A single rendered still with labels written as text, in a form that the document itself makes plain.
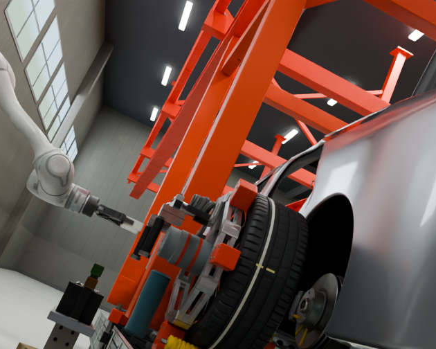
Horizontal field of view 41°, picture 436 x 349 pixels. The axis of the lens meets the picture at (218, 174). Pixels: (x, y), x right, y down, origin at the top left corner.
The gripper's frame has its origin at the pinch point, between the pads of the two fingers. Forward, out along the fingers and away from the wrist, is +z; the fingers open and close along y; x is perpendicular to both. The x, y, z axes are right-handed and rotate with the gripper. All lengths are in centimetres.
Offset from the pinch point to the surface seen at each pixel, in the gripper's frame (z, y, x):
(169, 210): 7.6, 2.5, 10.3
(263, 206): 38.0, 5.5, 26.2
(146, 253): 6.6, 2.1, -7.1
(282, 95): 77, -251, 186
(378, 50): 296, -717, 567
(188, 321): 31.2, -3.1, -22.2
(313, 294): 74, -9, 7
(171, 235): 13.6, -11.0, 4.2
